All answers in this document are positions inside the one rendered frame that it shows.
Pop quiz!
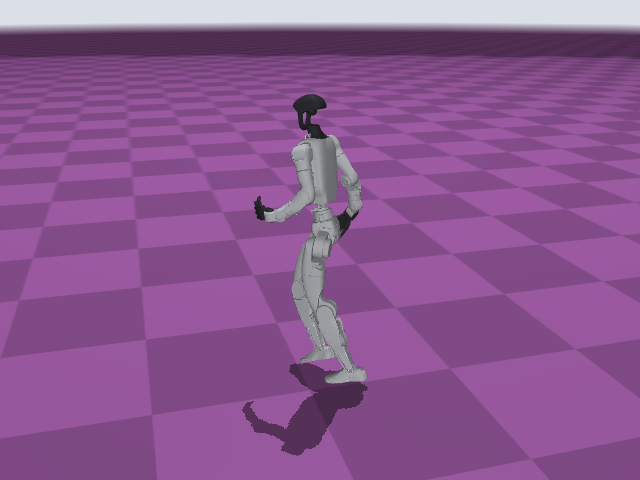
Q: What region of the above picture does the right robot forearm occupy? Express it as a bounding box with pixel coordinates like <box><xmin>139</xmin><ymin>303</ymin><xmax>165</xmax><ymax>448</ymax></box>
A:
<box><xmin>346</xmin><ymin>180</ymin><xmax>362</xmax><ymax>217</ymax></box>

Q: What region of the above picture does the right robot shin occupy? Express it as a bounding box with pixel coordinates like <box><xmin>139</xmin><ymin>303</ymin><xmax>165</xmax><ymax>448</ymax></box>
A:
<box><xmin>292</xmin><ymin>293</ymin><xmax>326</xmax><ymax>351</ymax></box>

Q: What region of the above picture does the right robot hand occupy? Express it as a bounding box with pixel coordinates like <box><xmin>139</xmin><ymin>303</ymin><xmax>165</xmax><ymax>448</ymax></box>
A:
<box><xmin>337</xmin><ymin>207</ymin><xmax>359</xmax><ymax>239</ymax></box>

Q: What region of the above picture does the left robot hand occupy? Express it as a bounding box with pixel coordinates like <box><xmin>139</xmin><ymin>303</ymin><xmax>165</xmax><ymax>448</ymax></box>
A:
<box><xmin>254</xmin><ymin>196</ymin><xmax>274</xmax><ymax>220</ymax></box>

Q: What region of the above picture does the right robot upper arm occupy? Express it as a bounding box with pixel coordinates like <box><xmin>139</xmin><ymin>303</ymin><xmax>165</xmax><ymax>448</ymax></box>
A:
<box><xmin>330</xmin><ymin>135</ymin><xmax>359</xmax><ymax>188</ymax></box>

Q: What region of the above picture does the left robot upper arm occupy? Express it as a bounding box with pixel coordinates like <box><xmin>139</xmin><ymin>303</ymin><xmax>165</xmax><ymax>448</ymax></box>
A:
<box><xmin>291</xmin><ymin>143</ymin><xmax>315</xmax><ymax>206</ymax></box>

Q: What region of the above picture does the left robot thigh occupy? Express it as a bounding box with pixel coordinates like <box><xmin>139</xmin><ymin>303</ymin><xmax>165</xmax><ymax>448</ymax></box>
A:
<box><xmin>302</xmin><ymin>230</ymin><xmax>338</xmax><ymax>317</ymax></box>

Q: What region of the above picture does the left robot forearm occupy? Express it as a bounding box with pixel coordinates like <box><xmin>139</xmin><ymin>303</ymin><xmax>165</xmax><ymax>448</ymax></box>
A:
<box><xmin>264</xmin><ymin>191</ymin><xmax>309</xmax><ymax>223</ymax></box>

